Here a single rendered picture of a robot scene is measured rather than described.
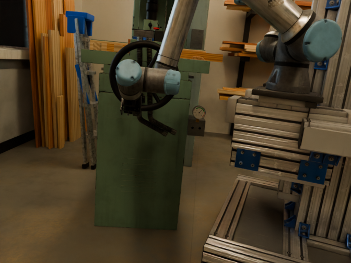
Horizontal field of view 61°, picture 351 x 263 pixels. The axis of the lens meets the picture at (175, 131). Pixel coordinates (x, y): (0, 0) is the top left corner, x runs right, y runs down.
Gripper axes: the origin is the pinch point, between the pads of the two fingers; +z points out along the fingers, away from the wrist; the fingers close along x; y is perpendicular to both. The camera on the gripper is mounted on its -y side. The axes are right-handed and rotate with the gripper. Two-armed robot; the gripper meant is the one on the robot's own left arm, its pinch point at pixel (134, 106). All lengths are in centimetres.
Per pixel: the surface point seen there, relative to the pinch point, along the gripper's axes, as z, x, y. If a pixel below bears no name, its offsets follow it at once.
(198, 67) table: 12.0, 26.3, -27.6
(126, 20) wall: 214, -43, -195
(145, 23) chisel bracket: 13, -1, -48
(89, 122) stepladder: 107, -42, -23
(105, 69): 14.2, -16.6, -22.3
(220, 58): 23, 39, -40
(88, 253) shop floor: 35, -16, 60
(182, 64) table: 11.9, 18.8, -27.7
